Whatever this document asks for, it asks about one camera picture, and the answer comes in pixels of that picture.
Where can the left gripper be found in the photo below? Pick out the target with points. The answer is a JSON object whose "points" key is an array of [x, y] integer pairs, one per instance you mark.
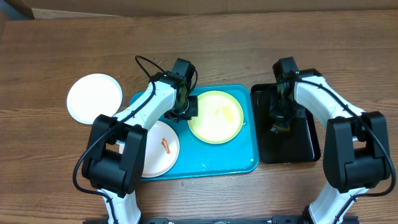
{"points": [[194, 112]]}

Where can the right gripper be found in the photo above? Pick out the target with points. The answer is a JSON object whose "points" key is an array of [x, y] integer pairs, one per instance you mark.
{"points": [[280, 116]]}

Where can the green yellow sponge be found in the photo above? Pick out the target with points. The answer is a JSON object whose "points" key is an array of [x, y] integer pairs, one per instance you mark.
{"points": [[282, 126]]}

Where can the yellow-green plate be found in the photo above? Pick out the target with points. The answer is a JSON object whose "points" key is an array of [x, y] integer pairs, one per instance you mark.
{"points": [[220, 117]]}

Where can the white plate with ketchup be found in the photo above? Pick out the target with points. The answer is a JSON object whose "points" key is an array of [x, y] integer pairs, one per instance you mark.
{"points": [[162, 150]]}

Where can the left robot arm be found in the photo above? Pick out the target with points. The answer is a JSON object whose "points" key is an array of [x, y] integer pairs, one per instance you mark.
{"points": [[114, 159]]}

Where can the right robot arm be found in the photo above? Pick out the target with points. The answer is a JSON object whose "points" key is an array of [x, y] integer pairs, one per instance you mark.
{"points": [[356, 160]]}

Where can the black water tray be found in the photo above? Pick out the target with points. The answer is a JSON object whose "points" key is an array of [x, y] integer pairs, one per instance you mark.
{"points": [[298, 145]]}

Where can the teal plastic tray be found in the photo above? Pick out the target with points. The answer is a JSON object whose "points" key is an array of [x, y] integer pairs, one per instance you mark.
{"points": [[199, 159]]}

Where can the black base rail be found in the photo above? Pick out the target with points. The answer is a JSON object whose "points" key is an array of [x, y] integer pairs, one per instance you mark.
{"points": [[274, 220]]}

